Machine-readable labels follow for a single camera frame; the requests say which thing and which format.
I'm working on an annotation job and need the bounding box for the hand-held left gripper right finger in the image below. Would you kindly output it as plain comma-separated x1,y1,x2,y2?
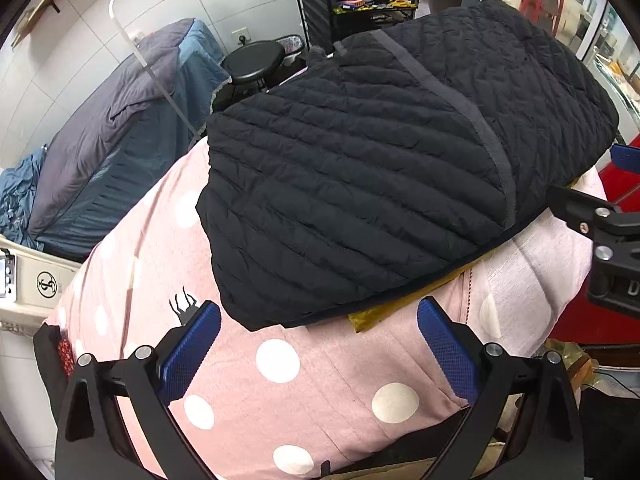
416,296,586,480

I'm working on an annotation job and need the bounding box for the glass door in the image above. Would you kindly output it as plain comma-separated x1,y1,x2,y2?
562,0,640,116

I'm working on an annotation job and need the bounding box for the wooden wall shelf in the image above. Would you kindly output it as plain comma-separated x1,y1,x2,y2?
10,0,88,50

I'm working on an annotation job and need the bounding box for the blue bed sheet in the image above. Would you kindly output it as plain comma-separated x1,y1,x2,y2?
27,20,232,263

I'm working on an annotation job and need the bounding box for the trash bin with white bag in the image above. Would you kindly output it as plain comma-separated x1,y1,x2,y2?
275,35,307,68

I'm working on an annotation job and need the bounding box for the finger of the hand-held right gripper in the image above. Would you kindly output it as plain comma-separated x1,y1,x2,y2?
546,185,640,261
611,143,640,173

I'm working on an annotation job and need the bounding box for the red patterned patch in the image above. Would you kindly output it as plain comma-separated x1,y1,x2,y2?
56,337,77,378

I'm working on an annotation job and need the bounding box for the black round stool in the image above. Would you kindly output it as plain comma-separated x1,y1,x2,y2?
219,40,286,98

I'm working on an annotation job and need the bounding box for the pink polka-dot blanket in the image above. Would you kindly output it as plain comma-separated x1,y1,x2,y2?
42,135,608,480

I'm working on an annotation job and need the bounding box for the white appliance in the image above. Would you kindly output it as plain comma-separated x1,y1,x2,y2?
0,247,82,313

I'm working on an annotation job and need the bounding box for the black cloth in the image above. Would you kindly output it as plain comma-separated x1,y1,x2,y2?
32,324,77,411

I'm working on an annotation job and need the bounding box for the black shelf rack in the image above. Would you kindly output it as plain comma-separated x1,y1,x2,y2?
287,0,421,55

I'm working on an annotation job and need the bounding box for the light blue crumpled cloth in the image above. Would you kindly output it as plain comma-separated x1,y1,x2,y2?
0,147,51,248

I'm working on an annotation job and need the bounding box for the gray duvet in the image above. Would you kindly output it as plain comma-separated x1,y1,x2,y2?
27,17,196,241

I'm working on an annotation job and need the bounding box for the red panel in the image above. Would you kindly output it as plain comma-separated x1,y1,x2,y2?
547,132,640,346

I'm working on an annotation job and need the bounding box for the dark cloth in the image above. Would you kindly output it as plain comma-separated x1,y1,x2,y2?
579,384,640,480

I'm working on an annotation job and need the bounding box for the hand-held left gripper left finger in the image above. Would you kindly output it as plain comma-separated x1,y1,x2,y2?
54,300,223,480

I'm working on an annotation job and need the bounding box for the mustard yellow cloth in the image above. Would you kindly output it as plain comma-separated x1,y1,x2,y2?
347,172,586,335

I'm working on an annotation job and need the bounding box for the black quilted jacket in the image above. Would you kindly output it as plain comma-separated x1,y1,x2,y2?
195,0,621,332

